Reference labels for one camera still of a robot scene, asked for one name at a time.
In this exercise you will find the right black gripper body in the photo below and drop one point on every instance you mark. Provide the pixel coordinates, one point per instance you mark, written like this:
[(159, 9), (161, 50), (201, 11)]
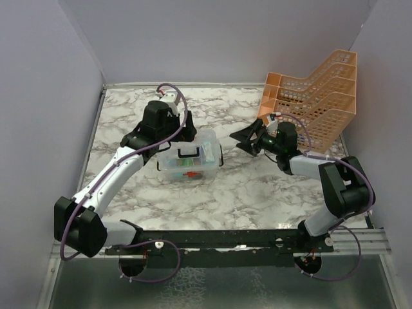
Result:
[(268, 143)]

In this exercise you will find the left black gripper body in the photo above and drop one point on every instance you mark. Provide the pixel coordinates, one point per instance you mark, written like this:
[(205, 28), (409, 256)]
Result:
[(173, 123)]

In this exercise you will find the black lid handle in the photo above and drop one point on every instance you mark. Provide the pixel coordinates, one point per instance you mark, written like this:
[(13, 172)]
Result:
[(186, 152)]

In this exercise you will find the small clear teal packet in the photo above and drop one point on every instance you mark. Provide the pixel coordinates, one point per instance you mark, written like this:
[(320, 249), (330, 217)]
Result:
[(208, 152)]

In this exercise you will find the clear plastic box lid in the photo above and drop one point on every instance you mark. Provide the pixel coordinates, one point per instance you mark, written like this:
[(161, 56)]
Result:
[(190, 151)]

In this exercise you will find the clear plastic medicine box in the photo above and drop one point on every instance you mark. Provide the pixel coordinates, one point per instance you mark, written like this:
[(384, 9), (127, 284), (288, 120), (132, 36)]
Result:
[(190, 157)]

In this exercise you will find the green small packet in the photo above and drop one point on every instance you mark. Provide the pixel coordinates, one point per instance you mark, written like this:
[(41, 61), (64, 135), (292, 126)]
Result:
[(184, 162)]

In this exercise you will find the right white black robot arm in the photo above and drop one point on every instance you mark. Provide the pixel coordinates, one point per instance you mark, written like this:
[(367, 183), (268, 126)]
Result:
[(347, 191)]

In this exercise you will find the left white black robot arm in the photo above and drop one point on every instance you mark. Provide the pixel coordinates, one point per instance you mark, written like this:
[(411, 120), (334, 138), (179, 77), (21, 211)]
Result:
[(78, 220)]

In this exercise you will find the orange plastic file organizer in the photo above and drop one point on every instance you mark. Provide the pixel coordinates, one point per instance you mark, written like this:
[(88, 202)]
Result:
[(325, 101)]

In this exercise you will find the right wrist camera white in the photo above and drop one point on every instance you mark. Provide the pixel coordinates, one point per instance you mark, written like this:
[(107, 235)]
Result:
[(272, 124)]

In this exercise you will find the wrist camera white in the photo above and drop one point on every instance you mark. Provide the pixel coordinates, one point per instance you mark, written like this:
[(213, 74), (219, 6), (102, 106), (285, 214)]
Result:
[(272, 124), (171, 98)]

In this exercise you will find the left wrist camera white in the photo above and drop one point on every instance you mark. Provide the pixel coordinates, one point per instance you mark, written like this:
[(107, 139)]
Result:
[(171, 98)]

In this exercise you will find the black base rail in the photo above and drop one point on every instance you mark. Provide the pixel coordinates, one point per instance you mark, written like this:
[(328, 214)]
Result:
[(220, 248)]

